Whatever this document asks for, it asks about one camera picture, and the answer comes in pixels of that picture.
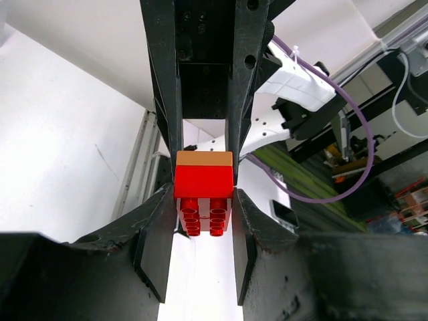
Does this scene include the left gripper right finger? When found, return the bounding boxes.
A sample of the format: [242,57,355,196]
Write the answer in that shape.
[231,189,427,320]

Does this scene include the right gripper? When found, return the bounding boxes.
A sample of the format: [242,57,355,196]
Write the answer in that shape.
[140,0,270,167]

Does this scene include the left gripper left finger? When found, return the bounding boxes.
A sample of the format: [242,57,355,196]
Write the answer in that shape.
[1,184,177,320]

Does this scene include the red lego brick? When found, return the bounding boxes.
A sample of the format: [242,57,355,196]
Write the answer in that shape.
[174,165,234,237]

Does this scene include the orange lego brick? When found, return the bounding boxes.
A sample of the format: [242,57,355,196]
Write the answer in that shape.
[176,150,233,167]

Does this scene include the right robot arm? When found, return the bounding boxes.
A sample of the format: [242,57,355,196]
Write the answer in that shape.
[140,1,336,165]

